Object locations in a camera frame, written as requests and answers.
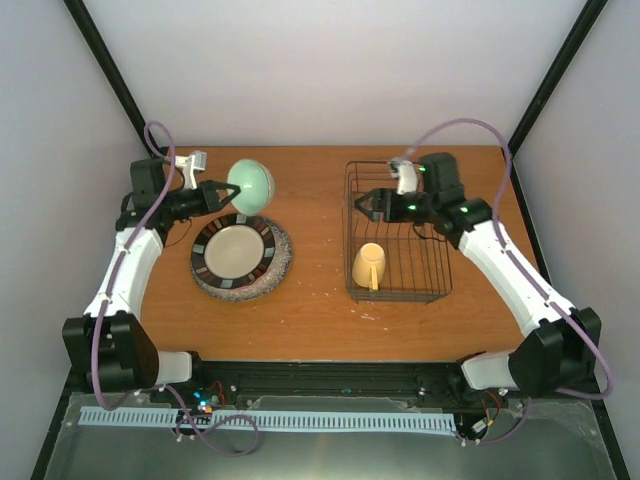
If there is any light blue slotted cable duct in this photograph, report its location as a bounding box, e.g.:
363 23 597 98
78 406 456 436

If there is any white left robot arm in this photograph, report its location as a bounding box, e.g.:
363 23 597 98
62 151 240 403

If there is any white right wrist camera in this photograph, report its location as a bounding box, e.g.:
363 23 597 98
389 157 419 195

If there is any yellow mug white inside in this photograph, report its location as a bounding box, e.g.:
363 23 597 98
351 243 386 291

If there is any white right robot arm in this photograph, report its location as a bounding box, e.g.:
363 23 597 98
353 153 601 398

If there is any dark wire dish rack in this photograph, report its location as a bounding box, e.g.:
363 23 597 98
342 161 453 303

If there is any black aluminium frame rail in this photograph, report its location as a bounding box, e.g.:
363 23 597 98
64 362 601 406

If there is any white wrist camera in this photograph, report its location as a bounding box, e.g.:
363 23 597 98
389 157 419 195
175 150 207 190

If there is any brown rimmed beige plate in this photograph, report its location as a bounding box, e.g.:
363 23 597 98
190 213 276 291

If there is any speckled grey large plate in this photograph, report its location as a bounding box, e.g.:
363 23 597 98
196 217 293 302

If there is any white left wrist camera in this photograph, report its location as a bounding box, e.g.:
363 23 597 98
175 150 207 190

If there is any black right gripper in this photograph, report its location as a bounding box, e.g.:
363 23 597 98
353 188 436 224

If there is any light green ceramic bowl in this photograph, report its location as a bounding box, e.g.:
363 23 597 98
227 159 275 216

